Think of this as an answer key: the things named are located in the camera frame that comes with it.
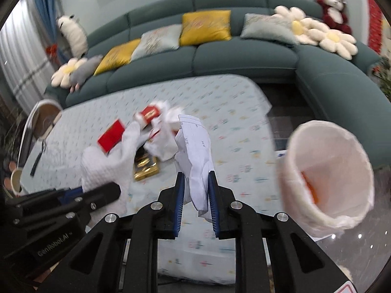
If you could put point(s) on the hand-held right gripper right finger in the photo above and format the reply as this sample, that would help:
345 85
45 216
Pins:
213 204

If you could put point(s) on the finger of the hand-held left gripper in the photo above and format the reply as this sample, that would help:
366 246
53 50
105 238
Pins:
100 193
36 197

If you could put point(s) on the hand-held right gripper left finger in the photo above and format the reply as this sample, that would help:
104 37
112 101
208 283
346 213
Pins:
180 204

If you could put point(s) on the white paper towel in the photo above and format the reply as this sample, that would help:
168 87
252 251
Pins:
104 168

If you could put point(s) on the white printed paper sheet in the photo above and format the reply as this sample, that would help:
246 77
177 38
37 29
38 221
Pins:
195 158

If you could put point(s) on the red box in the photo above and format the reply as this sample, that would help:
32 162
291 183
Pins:
110 139

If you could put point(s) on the bin with white liner bag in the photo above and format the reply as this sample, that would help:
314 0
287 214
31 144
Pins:
336 164

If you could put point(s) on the paper cup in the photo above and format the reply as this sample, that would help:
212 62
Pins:
15 184

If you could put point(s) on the black pen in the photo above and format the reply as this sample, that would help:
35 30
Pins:
38 158

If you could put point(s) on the gold and black box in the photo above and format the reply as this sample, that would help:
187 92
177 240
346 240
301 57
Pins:
146 169

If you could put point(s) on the blue white floral cloth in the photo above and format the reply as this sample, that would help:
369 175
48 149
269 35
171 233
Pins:
280 154

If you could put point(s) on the red and white soft pack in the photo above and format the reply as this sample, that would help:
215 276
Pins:
149 114

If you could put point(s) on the light blue patterned tablecloth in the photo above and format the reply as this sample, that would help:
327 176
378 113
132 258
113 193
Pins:
213 106

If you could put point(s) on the grey mouse plush toy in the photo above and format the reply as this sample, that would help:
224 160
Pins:
84 70

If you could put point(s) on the white daisy flower cushion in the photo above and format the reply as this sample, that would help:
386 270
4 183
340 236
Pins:
293 21
65 71
334 41

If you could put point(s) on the small yellow pillow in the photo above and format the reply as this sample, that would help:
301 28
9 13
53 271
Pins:
117 56

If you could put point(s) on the white sheer curtain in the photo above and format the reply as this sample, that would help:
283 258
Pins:
21 52

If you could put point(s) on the dark green sectional sofa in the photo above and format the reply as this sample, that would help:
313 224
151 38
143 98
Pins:
244 58

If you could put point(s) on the white fluffy plush toy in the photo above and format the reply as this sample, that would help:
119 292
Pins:
73 35

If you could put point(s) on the grey embroidered pillow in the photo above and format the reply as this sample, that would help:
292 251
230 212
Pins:
155 41
268 27

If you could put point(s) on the large yellow embroidered pillow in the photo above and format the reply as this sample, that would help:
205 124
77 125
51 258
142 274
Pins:
204 27

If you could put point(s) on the blue curtain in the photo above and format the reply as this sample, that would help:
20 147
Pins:
45 3

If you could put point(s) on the potted green plant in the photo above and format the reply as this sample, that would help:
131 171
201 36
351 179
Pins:
383 79

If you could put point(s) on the red bear plush toy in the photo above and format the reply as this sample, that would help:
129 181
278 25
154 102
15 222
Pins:
333 15

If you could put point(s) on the red bordered wall decoration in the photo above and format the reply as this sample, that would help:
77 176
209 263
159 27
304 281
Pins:
375 24

